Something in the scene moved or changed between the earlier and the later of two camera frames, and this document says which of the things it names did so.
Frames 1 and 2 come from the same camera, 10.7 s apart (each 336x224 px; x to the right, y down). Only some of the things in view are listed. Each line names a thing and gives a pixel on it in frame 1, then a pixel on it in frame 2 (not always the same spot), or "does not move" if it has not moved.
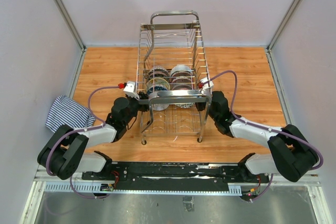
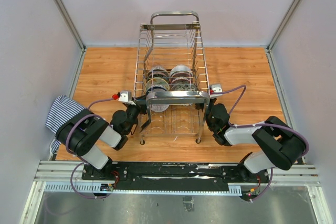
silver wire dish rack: [173, 87] does not move
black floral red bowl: [185, 105] → [185, 87]
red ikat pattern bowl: [182, 80] does not move
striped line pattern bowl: [160, 106] does not move
